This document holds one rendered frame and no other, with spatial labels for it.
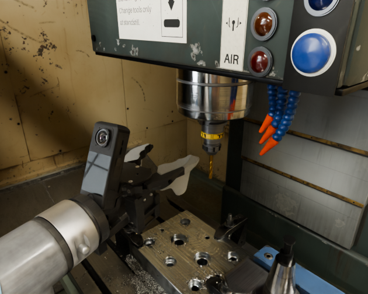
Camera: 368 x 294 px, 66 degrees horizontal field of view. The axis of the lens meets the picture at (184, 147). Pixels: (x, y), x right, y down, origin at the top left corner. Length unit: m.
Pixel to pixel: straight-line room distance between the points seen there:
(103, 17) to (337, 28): 0.37
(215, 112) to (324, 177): 0.57
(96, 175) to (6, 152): 1.15
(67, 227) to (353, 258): 0.97
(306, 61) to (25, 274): 0.32
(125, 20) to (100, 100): 1.16
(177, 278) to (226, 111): 0.45
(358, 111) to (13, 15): 1.31
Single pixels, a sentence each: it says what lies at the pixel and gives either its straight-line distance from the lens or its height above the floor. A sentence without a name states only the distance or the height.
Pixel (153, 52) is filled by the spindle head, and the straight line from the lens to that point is 0.41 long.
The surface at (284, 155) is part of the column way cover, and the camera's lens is 1.07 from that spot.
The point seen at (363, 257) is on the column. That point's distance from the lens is 1.15.
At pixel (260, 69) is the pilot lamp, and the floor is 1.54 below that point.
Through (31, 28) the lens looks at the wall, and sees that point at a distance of 1.46.
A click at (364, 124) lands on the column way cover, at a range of 0.93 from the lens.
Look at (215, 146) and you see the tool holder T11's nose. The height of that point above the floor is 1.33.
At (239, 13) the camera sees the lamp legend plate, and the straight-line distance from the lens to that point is 0.30.
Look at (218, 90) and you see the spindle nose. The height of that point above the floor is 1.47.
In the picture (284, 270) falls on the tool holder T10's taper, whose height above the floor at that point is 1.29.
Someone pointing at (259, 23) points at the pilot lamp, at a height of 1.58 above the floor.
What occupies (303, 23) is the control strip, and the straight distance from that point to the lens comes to 0.26.
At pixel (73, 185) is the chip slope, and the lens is 1.57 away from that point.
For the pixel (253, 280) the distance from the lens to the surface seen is 0.49.
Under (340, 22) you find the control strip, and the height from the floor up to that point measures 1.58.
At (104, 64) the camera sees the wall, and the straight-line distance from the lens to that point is 1.58.
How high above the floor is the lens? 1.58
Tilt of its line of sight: 24 degrees down
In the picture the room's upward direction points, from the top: straight up
